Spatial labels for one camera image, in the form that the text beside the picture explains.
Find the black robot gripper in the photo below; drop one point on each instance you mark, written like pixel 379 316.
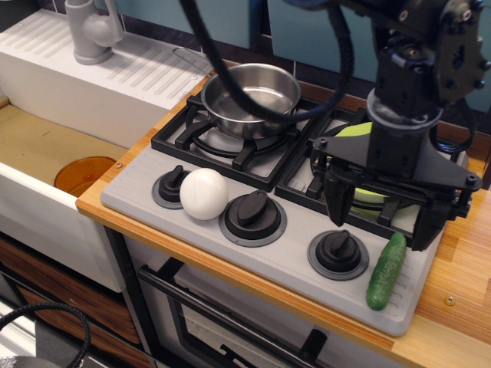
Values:
pixel 401 163

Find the green toy pickle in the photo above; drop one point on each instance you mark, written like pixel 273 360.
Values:
pixel 386 272

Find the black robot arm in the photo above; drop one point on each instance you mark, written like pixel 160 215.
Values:
pixel 429 57

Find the lime green plate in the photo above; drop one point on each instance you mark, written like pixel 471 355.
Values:
pixel 366 199

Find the black right stove knob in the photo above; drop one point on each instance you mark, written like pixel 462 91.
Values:
pixel 338 255

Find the black stove knob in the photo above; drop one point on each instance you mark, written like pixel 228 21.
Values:
pixel 253 220
pixel 166 189
pixel 338 255

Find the grey toy stove top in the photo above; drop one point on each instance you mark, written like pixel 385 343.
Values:
pixel 284 261

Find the black middle stove knob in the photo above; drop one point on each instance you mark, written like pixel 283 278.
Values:
pixel 253 220

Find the white toy mushroom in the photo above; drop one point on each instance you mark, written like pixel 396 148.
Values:
pixel 204 194

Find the black left stove knob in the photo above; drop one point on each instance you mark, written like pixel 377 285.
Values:
pixel 166 189

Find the black right burner grate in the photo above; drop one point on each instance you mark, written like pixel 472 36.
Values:
pixel 301 186

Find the black burner grate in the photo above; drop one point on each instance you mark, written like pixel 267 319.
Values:
pixel 191 138
pixel 301 186

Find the brass countertop screw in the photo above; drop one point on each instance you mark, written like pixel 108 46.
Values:
pixel 450 301

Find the black left burner grate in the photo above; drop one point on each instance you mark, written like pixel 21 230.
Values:
pixel 191 138

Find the toy oven door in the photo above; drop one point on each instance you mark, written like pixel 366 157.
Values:
pixel 211 323

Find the grey toy faucet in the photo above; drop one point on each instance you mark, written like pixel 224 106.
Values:
pixel 93 35

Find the white toy sink unit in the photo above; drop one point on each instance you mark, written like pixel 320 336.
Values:
pixel 55 110

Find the black oven door handle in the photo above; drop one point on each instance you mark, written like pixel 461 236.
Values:
pixel 162 280

